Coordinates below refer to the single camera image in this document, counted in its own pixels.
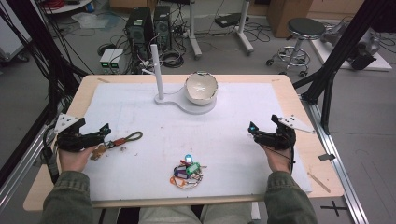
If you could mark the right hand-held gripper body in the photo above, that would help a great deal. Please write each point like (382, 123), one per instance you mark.
(280, 138)

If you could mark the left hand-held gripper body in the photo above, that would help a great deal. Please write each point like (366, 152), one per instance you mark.
(70, 138)

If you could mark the white bowl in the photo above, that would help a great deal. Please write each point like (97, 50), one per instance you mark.
(200, 88)

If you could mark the white key stand with pole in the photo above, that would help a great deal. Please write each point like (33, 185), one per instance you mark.
(190, 107)

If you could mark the person's right hand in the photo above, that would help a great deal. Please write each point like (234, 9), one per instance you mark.
(279, 160)

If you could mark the person's left hand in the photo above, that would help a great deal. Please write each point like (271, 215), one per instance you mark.
(72, 160)

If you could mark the thin wooden stick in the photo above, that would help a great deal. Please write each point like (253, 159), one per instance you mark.
(319, 183)

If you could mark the white foam mat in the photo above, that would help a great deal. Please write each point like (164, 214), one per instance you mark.
(193, 137)

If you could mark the white power supply unit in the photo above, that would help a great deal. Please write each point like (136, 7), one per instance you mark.
(116, 59)
(106, 59)

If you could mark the white desk leg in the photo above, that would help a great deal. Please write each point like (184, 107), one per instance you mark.
(244, 31)
(193, 34)

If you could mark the person's legs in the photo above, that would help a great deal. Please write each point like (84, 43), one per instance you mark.
(174, 215)

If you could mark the black computer tower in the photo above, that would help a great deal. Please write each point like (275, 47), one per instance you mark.
(162, 25)
(138, 26)

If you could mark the clear plastic bag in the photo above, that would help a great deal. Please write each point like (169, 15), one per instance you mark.
(93, 20)

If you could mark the flat black device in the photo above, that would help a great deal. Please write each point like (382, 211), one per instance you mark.
(229, 19)

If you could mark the black round stool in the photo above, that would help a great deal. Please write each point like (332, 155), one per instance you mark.
(305, 28)

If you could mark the brown cardboard box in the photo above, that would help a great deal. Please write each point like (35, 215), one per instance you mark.
(288, 17)

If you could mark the white base board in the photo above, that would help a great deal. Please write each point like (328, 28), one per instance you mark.
(381, 63)

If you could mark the round white table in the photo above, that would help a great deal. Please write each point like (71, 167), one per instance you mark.
(67, 6)

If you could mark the aluminium rail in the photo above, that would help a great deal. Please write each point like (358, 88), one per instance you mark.
(339, 155)
(18, 180)

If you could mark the black metal frame strut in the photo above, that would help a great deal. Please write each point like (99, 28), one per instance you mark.
(339, 53)

